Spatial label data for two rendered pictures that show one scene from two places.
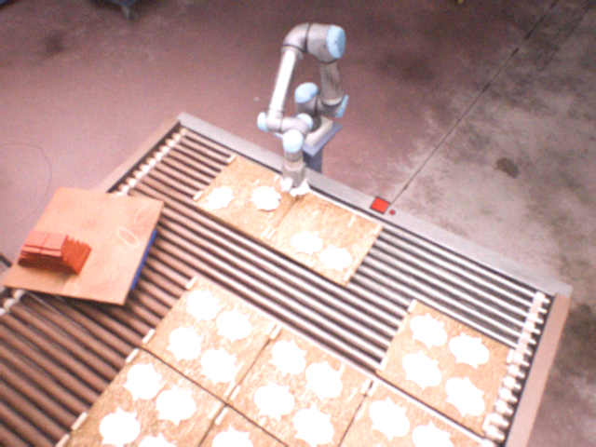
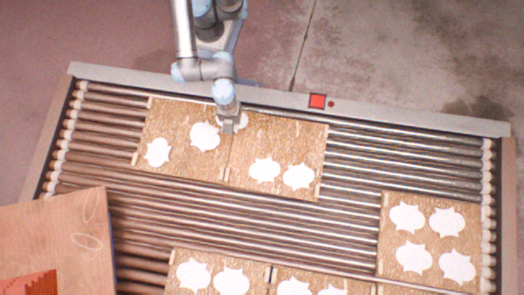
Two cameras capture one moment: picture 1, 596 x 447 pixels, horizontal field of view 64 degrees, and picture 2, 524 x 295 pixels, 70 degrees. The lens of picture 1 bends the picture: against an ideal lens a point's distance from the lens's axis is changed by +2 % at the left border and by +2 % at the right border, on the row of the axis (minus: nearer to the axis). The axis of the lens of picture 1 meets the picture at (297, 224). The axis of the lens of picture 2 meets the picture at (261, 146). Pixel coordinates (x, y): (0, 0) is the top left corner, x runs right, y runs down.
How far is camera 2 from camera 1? 0.77 m
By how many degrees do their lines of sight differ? 19
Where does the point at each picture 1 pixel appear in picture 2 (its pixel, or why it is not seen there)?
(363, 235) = (314, 140)
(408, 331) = (389, 224)
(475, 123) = not seen: outside the picture
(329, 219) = (275, 135)
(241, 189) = (175, 133)
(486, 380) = (468, 243)
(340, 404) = not seen: outside the picture
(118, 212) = (63, 217)
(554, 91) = not seen: outside the picture
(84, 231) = (37, 252)
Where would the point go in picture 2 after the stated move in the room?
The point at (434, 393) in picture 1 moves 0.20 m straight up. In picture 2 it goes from (431, 274) to (453, 277)
